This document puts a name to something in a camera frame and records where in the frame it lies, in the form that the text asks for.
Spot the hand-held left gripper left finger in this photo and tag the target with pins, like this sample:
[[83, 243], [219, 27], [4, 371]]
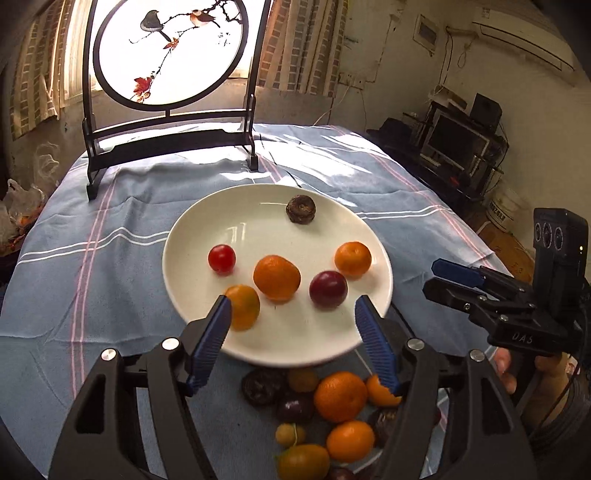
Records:
[[211, 339]]

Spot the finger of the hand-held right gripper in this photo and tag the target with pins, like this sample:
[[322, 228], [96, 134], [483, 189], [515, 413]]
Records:
[[455, 271], [448, 294]]

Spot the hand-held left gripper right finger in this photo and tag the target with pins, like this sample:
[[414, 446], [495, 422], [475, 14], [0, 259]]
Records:
[[376, 346]]

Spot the white round plate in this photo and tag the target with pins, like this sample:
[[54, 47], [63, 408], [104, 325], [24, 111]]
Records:
[[277, 221]]

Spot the person's right forearm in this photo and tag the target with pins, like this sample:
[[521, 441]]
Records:
[[551, 383]]

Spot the person's right hand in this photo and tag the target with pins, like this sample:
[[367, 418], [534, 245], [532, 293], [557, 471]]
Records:
[[507, 371]]

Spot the yellow-orange mandarin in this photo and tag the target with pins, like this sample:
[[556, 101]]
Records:
[[244, 309]]

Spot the dark brown wrinkled fruit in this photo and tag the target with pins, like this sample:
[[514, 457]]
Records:
[[384, 424], [263, 386], [301, 209]]

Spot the dark red plum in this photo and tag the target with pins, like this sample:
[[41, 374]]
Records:
[[328, 289]]

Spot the small yellow-green fruit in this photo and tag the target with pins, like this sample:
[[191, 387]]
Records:
[[303, 379], [290, 434]]

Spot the small red tomato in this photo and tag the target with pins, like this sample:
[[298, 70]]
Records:
[[222, 259]]

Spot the white plastic bucket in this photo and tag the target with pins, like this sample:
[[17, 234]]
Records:
[[505, 207]]

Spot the large orange mandarin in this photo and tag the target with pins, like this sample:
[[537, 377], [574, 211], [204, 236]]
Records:
[[277, 278]]

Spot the black computer desk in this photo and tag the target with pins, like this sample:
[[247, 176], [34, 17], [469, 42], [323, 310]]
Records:
[[443, 180]]

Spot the dark purple plum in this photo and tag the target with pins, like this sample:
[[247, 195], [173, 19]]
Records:
[[341, 474], [295, 408]]

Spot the blue striped tablecloth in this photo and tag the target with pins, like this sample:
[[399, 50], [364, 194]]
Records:
[[115, 258]]

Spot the computer monitor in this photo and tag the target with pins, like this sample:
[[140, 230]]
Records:
[[455, 138]]

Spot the greenish yellow mandarin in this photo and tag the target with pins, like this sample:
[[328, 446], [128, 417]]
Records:
[[303, 462]]

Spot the black speaker box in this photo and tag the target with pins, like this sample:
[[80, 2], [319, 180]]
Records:
[[485, 110]]

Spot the clear plastic bag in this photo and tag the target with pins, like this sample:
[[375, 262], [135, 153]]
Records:
[[21, 207]]

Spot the brick pattern curtain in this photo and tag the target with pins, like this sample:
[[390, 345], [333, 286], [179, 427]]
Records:
[[37, 69], [300, 46]]

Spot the round bird painting table screen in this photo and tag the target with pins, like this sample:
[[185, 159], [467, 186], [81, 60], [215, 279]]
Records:
[[171, 46]]

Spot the white wall socket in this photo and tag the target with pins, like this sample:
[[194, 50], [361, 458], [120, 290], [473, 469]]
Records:
[[351, 79]]

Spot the white wall panel box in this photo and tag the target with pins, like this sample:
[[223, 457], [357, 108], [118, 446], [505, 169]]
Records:
[[425, 34]]

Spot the white wall air conditioner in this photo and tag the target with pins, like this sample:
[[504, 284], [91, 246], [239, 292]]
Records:
[[521, 39]]

